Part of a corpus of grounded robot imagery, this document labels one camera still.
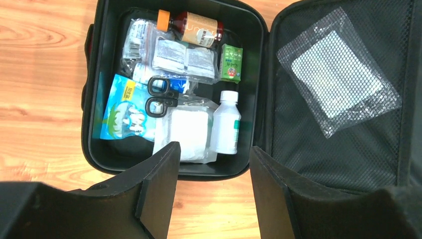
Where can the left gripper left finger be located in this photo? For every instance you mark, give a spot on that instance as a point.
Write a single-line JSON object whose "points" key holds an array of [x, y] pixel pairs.
{"points": [[135, 204]]}

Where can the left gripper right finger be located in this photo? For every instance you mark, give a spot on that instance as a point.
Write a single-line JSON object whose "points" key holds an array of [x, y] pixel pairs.
{"points": [[291, 206]]}

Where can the blue plaster pack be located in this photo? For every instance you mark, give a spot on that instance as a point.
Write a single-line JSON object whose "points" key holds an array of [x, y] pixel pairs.
{"points": [[125, 112]]}

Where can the white gauze pack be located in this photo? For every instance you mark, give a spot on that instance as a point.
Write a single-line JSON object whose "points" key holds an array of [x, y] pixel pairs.
{"points": [[190, 126]]}

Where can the white pill bottle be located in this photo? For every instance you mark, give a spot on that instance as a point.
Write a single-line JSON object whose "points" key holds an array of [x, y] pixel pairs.
{"points": [[226, 124]]}

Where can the black handled scissors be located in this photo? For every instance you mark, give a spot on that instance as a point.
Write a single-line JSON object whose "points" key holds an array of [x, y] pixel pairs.
{"points": [[166, 98]]}

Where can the red black medicine case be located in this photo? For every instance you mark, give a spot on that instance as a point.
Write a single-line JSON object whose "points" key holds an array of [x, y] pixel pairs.
{"points": [[383, 151]]}

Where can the white blue small bottle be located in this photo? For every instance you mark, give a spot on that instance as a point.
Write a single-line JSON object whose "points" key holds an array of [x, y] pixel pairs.
{"points": [[180, 83]]}

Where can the teal bandage plastic bag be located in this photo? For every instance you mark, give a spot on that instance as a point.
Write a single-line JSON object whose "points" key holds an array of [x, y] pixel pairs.
{"points": [[336, 75]]}

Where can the alcohol wipes plastic bag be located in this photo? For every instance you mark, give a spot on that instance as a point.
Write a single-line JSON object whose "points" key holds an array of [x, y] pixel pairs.
{"points": [[199, 64]]}

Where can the green small packet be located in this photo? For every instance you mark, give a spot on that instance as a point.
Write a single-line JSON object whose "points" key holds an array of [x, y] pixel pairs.
{"points": [[230, 64]]}

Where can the brown syrup bottle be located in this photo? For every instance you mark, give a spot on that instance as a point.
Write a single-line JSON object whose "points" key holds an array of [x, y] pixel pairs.
{"points": [[191, 28]]}

